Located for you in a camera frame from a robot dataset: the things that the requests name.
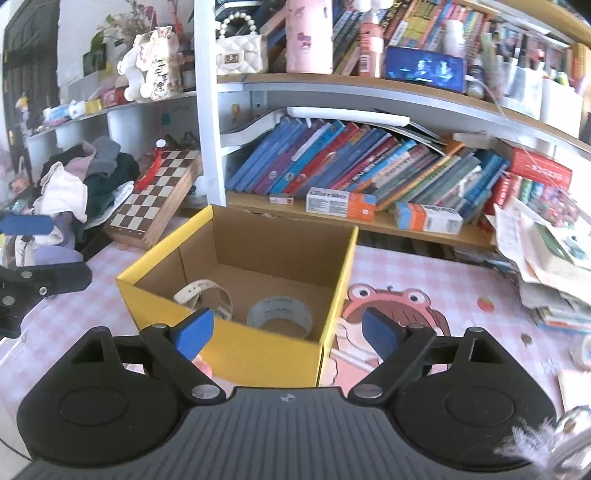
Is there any clear deli tape roll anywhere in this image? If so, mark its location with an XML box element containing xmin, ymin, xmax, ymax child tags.
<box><xmin>246</xmin><ymin>296</ymin><xmax>314</xmax><ymax>338</ymax></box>

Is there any pink cartoon table mat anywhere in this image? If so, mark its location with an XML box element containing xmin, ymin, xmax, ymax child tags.
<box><xmin>1</xmin><ymin>244</ymin><xmax>590</xmax><ymax>415</ymax></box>

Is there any pile of clothes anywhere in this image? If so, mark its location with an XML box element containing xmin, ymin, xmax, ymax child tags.
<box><xmin>3</xmin><ymin>136</ymin><xmax>139</xmax><ymax>267</ymax></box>

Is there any yellow cardboard box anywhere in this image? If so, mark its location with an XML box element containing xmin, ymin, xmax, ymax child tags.
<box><xmin>116</xmin><ymin>206</ymin><xmax>359</xmax><ymax>388</ymax></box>

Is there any blue orange white box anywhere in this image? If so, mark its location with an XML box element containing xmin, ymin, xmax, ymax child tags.
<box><xmin>394</xmin><ymin>202</ymin><xmax>464</xmax><ymax>235</ymax></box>

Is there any red tassel ornament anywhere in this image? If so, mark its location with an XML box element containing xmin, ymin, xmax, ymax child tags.
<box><xmin>134</xmin><ymin>139</ymin><xmax>166</xmax><ymax>193</ymax></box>

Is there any white orange usmile box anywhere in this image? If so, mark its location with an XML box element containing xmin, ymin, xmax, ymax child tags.
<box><xmin>305</xmin><ymin>187</ymin><xmax>376</xmax><ymax>222</ymax></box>

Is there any wooden chess board box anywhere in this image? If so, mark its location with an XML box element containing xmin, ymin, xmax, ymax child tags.
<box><xmin>104</xmin><ymin>150</ymin><xmax>202</xmax><ymax>250</ymax></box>

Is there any stack of papers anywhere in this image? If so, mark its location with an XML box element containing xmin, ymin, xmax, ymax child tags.
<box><xmin>487</xmin><ymin>199</ymin><xmax>590</xmax><ymax>334</ymax></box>

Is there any small white red box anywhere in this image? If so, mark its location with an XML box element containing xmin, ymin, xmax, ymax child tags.
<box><xmin>269</xmin><ymin>195</ymin><xmax>294</xmax><ymax>205</ymax></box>

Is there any lucky cat figurine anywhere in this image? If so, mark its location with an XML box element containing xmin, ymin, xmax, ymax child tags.
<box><xmin>117</xmin><ymin>26</ymin><xmax>183</xmax><ymax>103</ymax></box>

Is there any row of leaning books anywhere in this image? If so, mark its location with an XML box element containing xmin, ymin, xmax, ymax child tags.
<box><xmin>226</xmin><ymin>110</ymin><xmax>572</xmax><ymax>222</ymax></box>

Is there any white wooden bookshelf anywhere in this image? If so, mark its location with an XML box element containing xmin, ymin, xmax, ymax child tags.
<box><xmin>27</xmin><ymin>0</ymin><xmax>591</xmax><ymax>250</ymax></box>

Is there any blue screen tablet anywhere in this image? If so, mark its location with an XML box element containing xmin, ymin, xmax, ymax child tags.
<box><xmin>385</xmin><ymin>46</ymin><xmax>466</xmax><ymax>94</ymax></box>

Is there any white quilted pearl handbag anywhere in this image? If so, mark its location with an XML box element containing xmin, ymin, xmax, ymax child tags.
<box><xmin>216</xmin><ymin>11</ymin><xmax>269</xmax><ymax>76</ymax></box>

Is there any pink patterned bottle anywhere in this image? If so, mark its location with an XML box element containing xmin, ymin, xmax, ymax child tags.
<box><xmin>286</xmin><ymin>0</ymin><xmax>334</xmax><ymax>75</ymax></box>

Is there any white strap band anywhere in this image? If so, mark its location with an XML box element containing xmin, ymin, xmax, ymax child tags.
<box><xmin>173</xmin><ymin>279</ymin><xmax>233</xmax><ymax>320</ymax></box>

